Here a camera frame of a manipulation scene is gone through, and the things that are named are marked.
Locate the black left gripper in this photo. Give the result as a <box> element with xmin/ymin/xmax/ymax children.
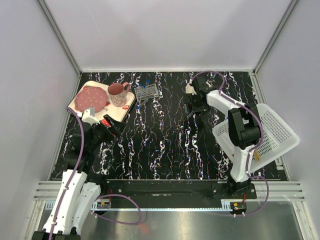
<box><xmin>88</xmin><ymin>114</ymin><xmax>127</xmax><ymax>151</ymax></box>

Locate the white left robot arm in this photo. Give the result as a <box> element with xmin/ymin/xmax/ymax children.
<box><xmin>31</xmin><ymin>114</ymin><xmax>126</xmax><ymax>240</ymax></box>

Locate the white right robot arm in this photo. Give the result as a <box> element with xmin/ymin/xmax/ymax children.
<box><xmin>183</xmin><ymin>71</ymin><xmax>264</xmax><ymax>199</ymax></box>

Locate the cream green bowl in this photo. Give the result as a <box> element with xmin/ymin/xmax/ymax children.
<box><xmin>185</xmin><ymin>83</ymin><xmax>197</xmax><ymax>95</ymax></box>

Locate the pink dotted plate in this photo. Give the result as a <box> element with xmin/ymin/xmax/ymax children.
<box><xmin>74</xmin><ymin>86</ymin><xmax>108</xmax><ymax>113</ymax></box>

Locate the strawberry print tray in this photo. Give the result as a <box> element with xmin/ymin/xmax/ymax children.
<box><xmin>68</xmin><ymin>80</ymin><xmax>136</xmax><ymax>122</ymax></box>

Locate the pink floral mug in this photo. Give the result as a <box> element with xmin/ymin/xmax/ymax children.
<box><xmin>107</xmin><ymin>82</ymin><xmax>131</xmax><ymax>107</ymax></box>

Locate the clear test tube rack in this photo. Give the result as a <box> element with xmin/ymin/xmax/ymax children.
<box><xmin>134</xmin><ymin>83</ymin><xmax>159</xmax><ymax>101</ymax></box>

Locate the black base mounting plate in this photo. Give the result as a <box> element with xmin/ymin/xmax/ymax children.
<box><xmin>99</xmin><ymin>179</ymin><xmax>257</xmax><ymax>209</ymax></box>

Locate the white plastic basket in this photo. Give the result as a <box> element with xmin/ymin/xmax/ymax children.
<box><xmin>212</xmin><ymin>103</ymin><xmax>300</xmax><ymax>173</ymax></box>

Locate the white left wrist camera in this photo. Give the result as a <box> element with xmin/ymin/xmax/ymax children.
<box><xmin>81</xmin><ymin>106</ymin><xmax>98</xmax><ymax>126</ymax></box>

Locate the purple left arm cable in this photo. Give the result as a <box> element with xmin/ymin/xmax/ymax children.
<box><xmin>48</xmin><ymin>107</ymin><xmax>143</xmax><ymax>240</ymax></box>

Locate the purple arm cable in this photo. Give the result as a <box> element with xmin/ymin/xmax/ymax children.
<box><xmin>48</xmin><ymin>107</ymin><xmax>143</xmax><ymax>240</ymax></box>
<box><xmin>191</xmin><ymin>70</ymin><xmax>270</xmax><ymax>217</ymax></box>

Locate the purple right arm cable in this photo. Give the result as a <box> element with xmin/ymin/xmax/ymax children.
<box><xmin>191</xmin><ymin>70</ymin><xmax>270</xmax><ymax>217</ymax></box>

